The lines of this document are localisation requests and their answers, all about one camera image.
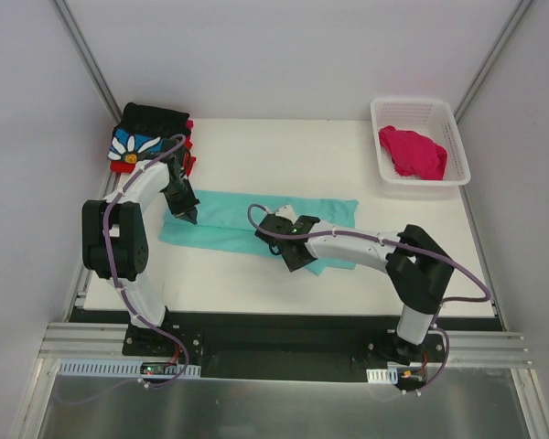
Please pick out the magenta t shirt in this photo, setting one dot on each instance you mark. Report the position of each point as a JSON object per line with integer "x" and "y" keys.
{"x": 413, "y": 154}

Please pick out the right aluminium frame post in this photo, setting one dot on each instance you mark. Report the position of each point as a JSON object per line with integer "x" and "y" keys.
{"x": 487, "y": 66}

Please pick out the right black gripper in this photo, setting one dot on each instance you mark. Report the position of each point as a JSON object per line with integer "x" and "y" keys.
{"x": 296, "y": 257}

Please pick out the left white cable duct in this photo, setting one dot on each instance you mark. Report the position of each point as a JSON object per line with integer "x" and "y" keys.
{"x": 111, "y": 368}

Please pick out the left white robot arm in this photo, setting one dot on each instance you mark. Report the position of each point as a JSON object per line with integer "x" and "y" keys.
{"x": 114, "y": 242}

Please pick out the red folded t shirt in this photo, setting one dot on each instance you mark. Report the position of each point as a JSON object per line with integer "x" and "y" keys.
{"x": 125, "y": 155}

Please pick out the right white cable duct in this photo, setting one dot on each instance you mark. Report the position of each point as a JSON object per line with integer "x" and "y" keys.
{"x": 382, "y": 376}

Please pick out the aluminium frame post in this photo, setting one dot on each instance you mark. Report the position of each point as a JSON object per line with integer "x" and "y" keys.
{"x": 487, "y": 66}
{"x": 86, "y": 56}

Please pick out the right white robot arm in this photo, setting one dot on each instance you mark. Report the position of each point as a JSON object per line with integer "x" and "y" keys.
{"x": 416, "y": 265}

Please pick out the teal t shirt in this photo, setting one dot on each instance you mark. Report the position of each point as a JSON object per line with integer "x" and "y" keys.
{"x": 222, "y": 223}

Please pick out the left aluminium frame post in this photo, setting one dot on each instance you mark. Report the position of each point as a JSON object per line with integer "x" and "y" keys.
{"x": 86, "y": 56}

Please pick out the white cable duct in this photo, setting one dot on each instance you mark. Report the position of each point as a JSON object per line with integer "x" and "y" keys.
{"x": 382, "y": 376}
{"x": 111, "y": 368}

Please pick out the white plastic basket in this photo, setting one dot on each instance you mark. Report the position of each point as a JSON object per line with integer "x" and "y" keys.
{"x": 431, "y": 118}

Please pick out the pink folded t shirt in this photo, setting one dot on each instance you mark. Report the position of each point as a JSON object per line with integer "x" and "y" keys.
{"x": 189, "y": 125}

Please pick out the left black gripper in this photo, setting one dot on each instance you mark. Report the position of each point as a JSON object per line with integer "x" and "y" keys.
{"x": 183, "y": 203}

